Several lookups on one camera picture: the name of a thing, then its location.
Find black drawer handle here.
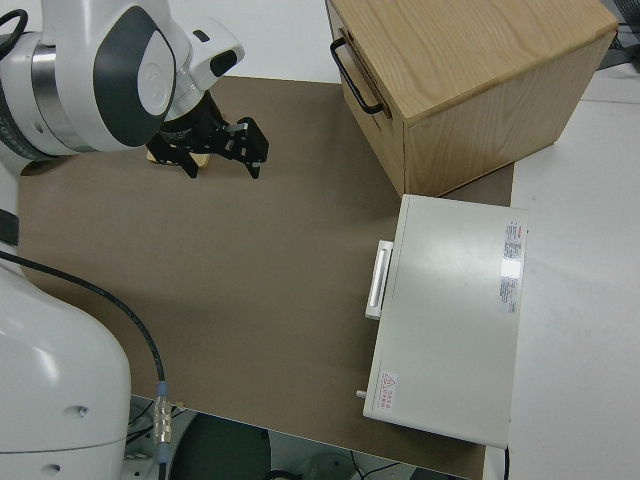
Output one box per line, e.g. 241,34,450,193
329,38,386,115

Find white toaster door handle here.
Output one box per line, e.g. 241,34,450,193
364,240,396,321

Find brown table mat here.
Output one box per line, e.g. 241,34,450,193
14,75,516,474

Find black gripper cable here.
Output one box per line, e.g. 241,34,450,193
0,8,29,51

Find white toaster oven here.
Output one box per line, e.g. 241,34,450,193
355,193,530,449

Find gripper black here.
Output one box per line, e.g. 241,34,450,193
147,97,271,181

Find black cable with metal connector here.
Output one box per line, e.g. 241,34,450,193
0,251,175,480

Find wooden drawer cabinet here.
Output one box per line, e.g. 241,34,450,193
324,0,619,199

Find wooden mug tree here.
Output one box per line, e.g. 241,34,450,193
146,151,210,170

